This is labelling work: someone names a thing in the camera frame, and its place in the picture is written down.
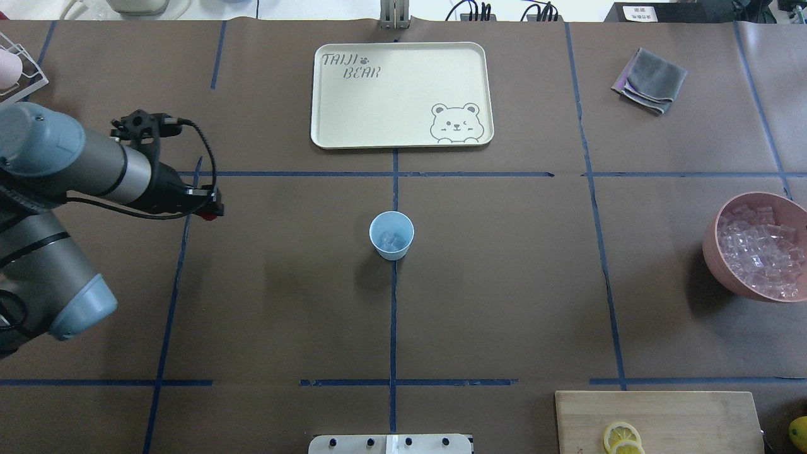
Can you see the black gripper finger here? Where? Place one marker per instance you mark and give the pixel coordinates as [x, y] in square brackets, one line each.
[205, 199]

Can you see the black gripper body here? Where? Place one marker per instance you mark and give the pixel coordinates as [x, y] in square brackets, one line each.
[168, 186]

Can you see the ice cube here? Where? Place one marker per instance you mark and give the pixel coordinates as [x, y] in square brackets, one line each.
[392, 241]

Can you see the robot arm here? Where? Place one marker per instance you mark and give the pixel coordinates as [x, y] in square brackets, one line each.
[50, 159]

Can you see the white cup rack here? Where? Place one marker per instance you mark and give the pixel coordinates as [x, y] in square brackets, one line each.
[32, 79]

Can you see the light blue plastic cup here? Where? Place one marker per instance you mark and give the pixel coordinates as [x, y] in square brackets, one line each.
[395, 222]

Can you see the pink cup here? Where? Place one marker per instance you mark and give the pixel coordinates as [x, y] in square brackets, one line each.
[11, 67]

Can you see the pink bowl of ice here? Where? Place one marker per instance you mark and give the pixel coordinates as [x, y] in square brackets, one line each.
[755, 247]

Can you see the cream bear tray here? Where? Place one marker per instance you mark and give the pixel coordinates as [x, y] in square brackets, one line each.
[401, 95]

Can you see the wooden cutting board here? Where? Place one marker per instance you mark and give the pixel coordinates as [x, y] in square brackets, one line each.
[666, 421]

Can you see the grey folded cloth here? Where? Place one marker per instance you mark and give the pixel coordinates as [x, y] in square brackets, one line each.
[650, 81]

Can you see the lemon slices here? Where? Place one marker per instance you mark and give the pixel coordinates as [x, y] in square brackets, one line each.
[622, 437]

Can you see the yellow lemons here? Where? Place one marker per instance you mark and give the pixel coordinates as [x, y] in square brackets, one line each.
[798, 433]

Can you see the aluminium frame post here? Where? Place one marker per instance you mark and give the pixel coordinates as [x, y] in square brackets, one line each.
[395, 14]

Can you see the white camera pole mount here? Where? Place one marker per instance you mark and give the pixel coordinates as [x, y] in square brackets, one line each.
[393, 443]

